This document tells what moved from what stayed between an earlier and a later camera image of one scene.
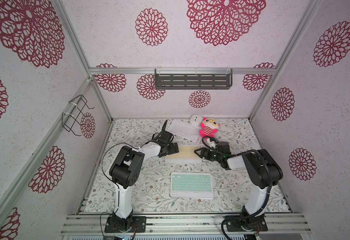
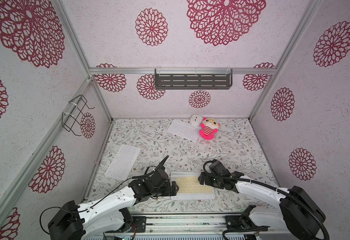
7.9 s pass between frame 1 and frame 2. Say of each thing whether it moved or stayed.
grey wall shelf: stayed
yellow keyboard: moved
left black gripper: moved
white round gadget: stayed
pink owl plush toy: stayed
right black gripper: moved
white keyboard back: stayed
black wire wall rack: stayed
